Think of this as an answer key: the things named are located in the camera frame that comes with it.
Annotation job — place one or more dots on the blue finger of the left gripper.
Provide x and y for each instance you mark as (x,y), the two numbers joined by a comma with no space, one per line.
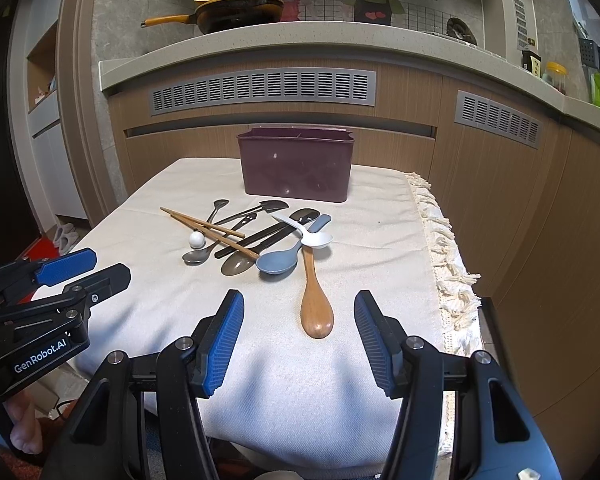
(50,272)

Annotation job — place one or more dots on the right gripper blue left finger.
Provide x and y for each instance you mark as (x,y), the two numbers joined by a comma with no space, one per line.
(215,345)

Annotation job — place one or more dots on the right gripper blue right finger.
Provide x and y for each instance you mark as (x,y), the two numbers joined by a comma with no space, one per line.
(381,338)

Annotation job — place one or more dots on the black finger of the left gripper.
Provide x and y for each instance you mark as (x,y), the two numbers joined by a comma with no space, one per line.
(99,286)

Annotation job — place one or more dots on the wooden spoon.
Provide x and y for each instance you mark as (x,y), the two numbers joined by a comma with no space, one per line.
(316,314)

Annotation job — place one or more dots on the large steel spoon black handle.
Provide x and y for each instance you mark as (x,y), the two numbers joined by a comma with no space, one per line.
(239,263)

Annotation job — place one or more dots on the small steel smiley spoon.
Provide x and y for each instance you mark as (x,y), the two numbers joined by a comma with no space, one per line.
(201,255)

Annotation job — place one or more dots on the wooden chopstick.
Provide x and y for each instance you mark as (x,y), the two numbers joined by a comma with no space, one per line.
(202,223)
(216,237)

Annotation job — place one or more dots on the blue plastic spoon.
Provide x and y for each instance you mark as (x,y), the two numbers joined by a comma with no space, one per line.
(275,263)

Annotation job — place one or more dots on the white ceramic spoon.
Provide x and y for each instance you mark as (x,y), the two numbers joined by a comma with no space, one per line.
(316,240)

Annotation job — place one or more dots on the small dark teaspoon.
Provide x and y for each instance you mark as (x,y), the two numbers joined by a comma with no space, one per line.
(217,206)

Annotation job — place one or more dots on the black spatula utensil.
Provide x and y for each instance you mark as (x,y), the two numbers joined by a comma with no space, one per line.
(264,205)

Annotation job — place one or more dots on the grey kitchen countertop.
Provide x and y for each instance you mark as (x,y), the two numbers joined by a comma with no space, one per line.
(377,39)

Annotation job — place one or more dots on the person's left hand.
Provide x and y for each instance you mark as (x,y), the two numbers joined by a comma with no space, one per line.
(26,436)

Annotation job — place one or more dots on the white fringed tablecloth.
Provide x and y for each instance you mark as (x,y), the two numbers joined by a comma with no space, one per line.
(288,401)

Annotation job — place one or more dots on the purple plastic utensil bin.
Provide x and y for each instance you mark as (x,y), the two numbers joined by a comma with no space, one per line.
(306,163)

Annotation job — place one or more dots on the small grey vent grille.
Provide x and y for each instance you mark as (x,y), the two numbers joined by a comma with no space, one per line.
(490,116)

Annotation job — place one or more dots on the long grey vent grille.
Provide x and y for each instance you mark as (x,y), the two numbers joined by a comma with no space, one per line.
(295,84)

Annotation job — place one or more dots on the dark sauce bottle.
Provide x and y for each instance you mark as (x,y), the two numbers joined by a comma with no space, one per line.
(531,62)

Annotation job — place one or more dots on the yellow lid jar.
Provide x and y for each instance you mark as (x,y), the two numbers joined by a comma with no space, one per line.
(555,74)

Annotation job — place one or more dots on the yellow handled frying pan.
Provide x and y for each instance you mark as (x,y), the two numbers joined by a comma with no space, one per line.
(218,15)

